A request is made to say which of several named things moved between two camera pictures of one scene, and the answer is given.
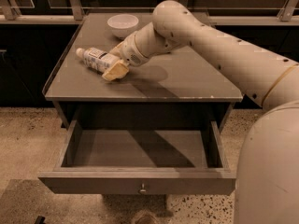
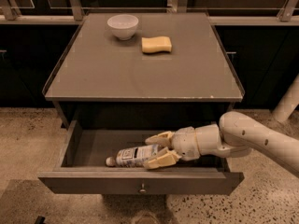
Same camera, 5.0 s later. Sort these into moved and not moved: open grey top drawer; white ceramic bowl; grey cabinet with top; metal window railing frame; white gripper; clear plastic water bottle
Moved: white gripper; clear plastic water bottle
Not moved: open grey top drawer; metal window railing frame; white ceramic bowl; grey cabinet with top
